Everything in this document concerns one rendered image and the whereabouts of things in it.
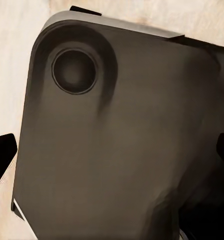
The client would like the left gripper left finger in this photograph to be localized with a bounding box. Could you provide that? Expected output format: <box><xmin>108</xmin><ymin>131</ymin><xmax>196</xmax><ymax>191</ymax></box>
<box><xmin>0</xmin><ymin>133</ymin><xmax>18</xmax><ymax>179</ymax></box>

